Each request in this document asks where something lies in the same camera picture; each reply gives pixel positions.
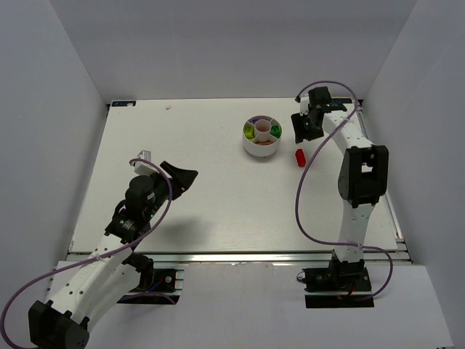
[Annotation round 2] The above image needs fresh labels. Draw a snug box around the dark green square lego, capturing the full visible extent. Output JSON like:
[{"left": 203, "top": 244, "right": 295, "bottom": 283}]
[{"left": 270, "top": 125, "right": 281, "bottom": 134}]

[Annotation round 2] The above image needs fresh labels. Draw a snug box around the lime green sloped lego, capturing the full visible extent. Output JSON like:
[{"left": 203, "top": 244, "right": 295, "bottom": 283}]
[{"left": 243, "top": 125, "right": 254, "bottom": 136}]

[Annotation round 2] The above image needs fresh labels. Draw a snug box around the purple lego assembly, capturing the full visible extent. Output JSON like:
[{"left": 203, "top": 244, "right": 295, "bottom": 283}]
[{"left": 249, "top": 116, "right": 262, "bottom": 124}]

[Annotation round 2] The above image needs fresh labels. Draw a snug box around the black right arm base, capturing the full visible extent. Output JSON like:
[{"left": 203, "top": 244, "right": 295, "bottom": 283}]
[{"left": 296, "top": 257, "right": 374, "bottom": 309}]

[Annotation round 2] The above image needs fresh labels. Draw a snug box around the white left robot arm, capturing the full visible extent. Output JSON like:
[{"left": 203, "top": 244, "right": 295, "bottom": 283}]
[{"left": 28, "top": 159, "right": 198, "bottom": 348}]

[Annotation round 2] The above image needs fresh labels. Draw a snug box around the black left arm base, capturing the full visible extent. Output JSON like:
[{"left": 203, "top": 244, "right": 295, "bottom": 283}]
[{"left": 118, "top": 253, "right": 185, "bottom": 305}]

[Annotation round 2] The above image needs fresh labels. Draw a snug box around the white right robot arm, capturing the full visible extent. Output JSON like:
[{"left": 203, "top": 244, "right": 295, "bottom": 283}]
[{"left": 291, "top": 83, "right": 389, "bottom": 265}]

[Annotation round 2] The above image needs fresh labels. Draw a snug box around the red long lego brick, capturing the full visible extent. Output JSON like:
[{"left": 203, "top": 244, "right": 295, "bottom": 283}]
[{"left": 295, "top": 148, "right": 307, "bottom": 168}]

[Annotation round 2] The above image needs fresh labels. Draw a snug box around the blue label sticker right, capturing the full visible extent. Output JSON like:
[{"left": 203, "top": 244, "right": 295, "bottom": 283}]
[{"left": 331, "top": 97, "right": 353, "bottom": 104}]

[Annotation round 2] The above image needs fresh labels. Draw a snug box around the blue label sticker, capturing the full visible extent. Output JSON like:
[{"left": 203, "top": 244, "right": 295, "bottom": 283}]
[
  {"left": 110, "top": 100, "right": 137, "bottom": 108},
  {"left": 331, "top": 97, "right": 353, "bottom": 104}
]

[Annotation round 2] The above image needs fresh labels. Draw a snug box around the white round divided container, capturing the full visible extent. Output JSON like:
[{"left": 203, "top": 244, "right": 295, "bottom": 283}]
[{"left": 242, "top": 116, "right": 283, "bottom": 158}]

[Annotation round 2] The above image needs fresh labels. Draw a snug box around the blue label sticker left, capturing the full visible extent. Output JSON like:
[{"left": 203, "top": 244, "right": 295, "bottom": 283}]
[{"left": 110, "top": 100, "right": 137, "bottom": 108}]

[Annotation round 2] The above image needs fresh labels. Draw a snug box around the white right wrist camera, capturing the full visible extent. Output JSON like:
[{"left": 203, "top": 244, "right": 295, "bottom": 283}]
[{"left": 299, "top": 95, "right": 310, "bottom": 115}]

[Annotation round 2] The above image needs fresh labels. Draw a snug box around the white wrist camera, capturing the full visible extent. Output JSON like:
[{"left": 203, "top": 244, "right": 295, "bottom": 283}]
[
  {"left": 299, "top": 95, "right": 310, "bottom": 115},
  {"left": 129, "top": 150, "right": 157, "bottom": 176}
]

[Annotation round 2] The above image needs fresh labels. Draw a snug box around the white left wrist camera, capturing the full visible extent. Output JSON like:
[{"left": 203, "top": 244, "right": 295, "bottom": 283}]
[{"left": 129, "top": 150, "right": 157, "bottom": 176}]

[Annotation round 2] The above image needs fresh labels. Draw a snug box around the aluminium table front rail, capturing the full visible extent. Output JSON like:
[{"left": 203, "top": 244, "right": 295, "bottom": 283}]
[{"left": 145, "top": 252, "right": 332, "bottom": 264}]

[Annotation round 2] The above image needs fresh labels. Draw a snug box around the aluminium table rail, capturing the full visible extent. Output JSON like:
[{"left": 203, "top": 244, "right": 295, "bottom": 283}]
[
  {"left": 354, "top": 100, "right": 413, "bottom": 262},
  {"left": 145, "top": 252, "right": 332, "bottom": 264}
]

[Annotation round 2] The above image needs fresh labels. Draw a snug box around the aluminium table right rail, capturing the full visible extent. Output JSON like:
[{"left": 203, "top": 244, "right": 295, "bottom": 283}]
[{"left": 354, "top": 100, "right": 413, "bottom": 262}]

